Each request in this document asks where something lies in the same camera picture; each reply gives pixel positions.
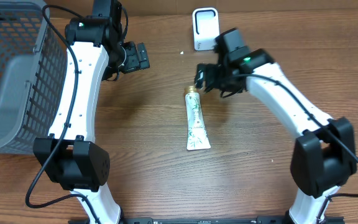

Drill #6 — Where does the white tube item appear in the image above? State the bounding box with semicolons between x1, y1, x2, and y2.
185;86;211;151

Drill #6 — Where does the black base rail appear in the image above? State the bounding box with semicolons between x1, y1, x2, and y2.
68;215;346;224

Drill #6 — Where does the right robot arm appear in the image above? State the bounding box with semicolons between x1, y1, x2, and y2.
195;28;357;223

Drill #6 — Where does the dark grey plastic basket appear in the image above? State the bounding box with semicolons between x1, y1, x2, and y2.
0;0;67;154

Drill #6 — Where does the white barcode scanner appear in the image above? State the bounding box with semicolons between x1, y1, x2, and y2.
192;7;220;51

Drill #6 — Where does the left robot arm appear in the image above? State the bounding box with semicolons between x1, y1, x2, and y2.
33;0;150;223

